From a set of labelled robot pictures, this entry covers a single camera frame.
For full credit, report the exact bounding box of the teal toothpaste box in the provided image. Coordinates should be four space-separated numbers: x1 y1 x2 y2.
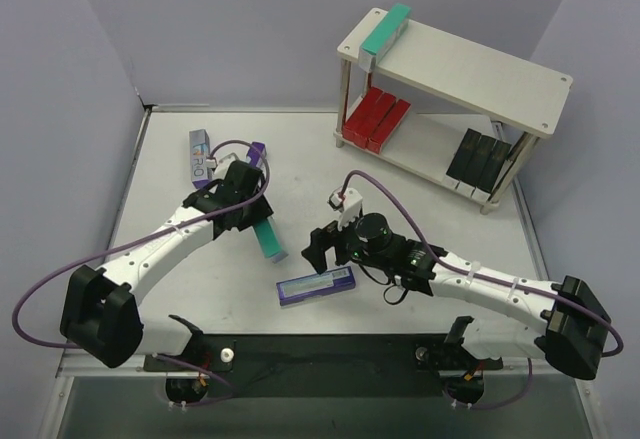
253 218 288 264

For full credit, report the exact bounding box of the purple toothpaste box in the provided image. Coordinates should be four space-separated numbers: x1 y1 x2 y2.
276 266 356 307
246 141 267 168

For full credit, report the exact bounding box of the red toothpaste box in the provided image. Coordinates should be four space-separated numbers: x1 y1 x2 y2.
353 93 396 149
366 99 411 154
342 87 383 142

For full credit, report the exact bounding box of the silver Rio box bottom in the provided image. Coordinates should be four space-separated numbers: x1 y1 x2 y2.
358 3 412 73

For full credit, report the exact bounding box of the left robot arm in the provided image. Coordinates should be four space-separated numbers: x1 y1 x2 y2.
60 160 273 370

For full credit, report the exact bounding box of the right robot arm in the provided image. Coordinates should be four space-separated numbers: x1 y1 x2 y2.
301 213 611 380

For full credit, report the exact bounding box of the white two-tier shelf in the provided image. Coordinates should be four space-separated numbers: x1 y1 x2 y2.
334 8 573 214

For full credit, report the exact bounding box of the purple toothpaste box flat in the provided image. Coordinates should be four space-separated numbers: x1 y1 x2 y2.
276 266 356 307

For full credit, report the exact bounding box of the silver Rio box top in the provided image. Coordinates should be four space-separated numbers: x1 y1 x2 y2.
189 129 212 188

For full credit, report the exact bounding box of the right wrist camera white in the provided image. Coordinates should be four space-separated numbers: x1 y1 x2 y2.
328 187 363 231

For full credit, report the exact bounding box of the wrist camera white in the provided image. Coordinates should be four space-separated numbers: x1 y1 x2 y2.
328 187 363 231
205 153 238 177

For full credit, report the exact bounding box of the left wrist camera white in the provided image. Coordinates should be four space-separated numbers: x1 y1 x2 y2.
205 153 238 177

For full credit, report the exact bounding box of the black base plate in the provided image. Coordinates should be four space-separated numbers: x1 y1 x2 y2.
143 333 501 400

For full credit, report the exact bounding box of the aluminium frame rail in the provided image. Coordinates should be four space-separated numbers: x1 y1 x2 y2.
37 110 225 438

